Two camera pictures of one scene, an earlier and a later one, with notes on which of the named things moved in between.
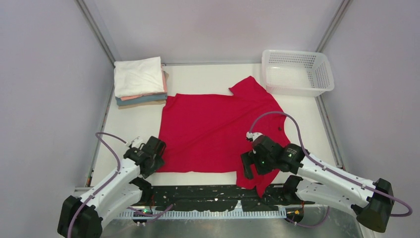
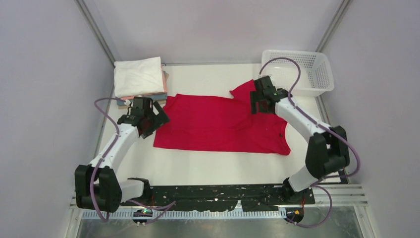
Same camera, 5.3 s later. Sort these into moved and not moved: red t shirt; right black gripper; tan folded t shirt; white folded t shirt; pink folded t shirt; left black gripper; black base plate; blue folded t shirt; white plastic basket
Moved: left black gripper; right black gripper; red t shirt
Not moved: white folded t shirt; pink folded t shirt; tan folded t shirt; black base plate; white plastic basket; blue folded t shirt
